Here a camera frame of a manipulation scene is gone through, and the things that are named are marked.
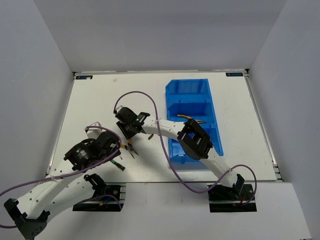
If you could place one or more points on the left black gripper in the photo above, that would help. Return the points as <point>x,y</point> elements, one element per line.
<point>118,153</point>

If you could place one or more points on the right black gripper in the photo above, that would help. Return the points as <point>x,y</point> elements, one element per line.
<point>128,135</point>

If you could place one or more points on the black green-ringed screwdriver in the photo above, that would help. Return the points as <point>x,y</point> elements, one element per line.
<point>118,165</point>

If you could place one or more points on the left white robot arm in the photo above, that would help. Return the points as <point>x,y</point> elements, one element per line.
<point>69,184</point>

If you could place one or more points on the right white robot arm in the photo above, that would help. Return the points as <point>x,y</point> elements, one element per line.
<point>194,140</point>

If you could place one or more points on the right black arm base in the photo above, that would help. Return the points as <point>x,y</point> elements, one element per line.
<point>221,201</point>

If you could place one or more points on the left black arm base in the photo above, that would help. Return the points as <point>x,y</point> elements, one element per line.
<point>110,199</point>

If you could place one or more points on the left dark corner label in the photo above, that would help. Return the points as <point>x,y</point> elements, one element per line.
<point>83,77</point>

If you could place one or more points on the dark corner label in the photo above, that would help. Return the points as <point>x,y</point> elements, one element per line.
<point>234,74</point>
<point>83,77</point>

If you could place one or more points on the blue three-compartment bin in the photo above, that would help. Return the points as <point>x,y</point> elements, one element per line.
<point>193,98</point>

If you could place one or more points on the right dark corner label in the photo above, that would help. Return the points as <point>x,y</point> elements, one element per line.
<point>234,74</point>

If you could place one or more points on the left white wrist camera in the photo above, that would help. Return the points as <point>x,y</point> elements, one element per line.
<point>93,130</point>

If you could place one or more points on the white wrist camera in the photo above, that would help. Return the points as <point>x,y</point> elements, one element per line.
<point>93,130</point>
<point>116,110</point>

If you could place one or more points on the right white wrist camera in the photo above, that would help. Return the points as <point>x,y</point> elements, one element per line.
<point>116,110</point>

